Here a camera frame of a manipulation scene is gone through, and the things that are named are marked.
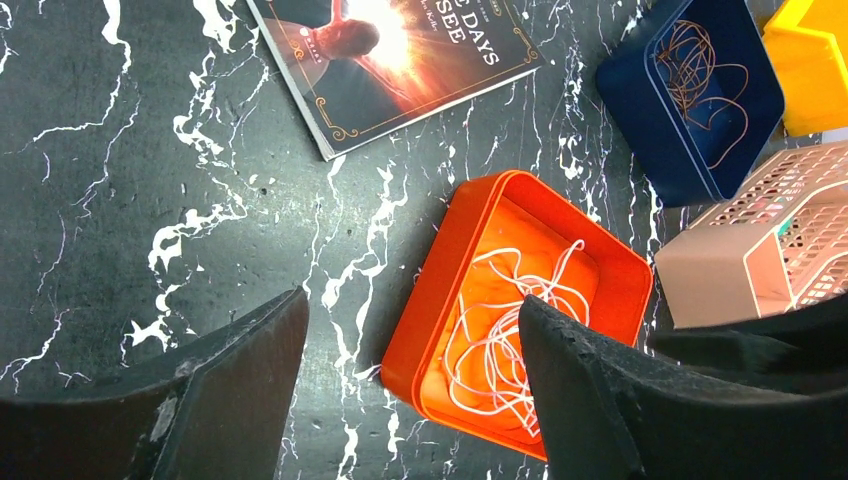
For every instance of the pink desk organizer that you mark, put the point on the pink desk organizer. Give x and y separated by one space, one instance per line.
780 244

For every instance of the yellow plastic bin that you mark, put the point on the yellow plastic bin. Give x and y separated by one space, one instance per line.
806 41

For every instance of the orange plastic bin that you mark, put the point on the orange plastic bin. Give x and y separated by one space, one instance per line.
455 355

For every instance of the paperback book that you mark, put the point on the paperback book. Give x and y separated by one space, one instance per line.
360 70

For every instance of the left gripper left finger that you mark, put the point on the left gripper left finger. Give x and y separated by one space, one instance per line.
213 409

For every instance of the dark blue plastic bin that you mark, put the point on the dark blue plastic bin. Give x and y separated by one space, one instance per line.
700 154

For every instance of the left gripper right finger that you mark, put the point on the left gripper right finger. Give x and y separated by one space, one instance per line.
609 411

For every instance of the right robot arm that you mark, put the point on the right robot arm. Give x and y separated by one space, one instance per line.
803 351

